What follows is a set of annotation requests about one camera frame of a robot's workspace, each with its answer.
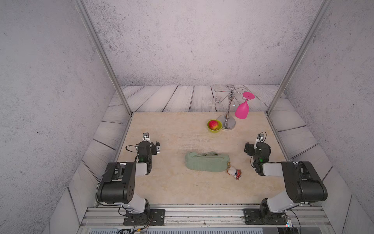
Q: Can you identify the white red doll keychain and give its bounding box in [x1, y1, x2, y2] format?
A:
[227, 166, 242, 180]

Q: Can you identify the green corduroy bag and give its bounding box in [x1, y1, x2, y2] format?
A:
[185, 152, 230, 173]

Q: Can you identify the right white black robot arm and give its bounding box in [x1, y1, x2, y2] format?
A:
[243, 141, 328, 225]

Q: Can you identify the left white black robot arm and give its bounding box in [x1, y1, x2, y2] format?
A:
[96, 140, 160, 225]

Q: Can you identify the silver glass rack stand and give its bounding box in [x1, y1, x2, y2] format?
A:
[212, 85, 248, 131]

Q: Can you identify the pink wine glass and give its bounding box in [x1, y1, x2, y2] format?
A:
[235, 92, 255, 120]

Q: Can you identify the green bowl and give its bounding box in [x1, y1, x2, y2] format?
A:
[207, 120, 222, 133]

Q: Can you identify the red apple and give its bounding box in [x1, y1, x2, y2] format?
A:
[208, 120, 220, 131]

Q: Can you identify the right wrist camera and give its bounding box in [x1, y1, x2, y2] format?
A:
[256, 134, 266, 142]

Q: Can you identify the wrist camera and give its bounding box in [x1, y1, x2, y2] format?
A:
[256, 134, 266, 142]
[143, 132, 151, 142]

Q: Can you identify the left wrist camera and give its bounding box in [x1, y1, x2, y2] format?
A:
[143, 132, 151, 142]

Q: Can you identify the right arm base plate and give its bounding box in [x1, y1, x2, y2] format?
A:
[243, 209, 288, 225]

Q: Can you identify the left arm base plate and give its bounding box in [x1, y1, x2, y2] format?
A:
[123, 209, 165, 226]

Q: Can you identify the right aluminium frame post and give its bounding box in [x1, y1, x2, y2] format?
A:
[266, 0, 332, 117]

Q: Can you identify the aluminium frame post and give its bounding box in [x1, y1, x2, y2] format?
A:
[266, 0, 332, 117]
[74, 0, 133, 117]

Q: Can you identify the aluminium front rail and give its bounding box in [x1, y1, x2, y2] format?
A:
[78, 204, 335, 234]

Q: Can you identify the left aluminium frame post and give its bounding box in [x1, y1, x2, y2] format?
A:
[74, 0, 133, 117]

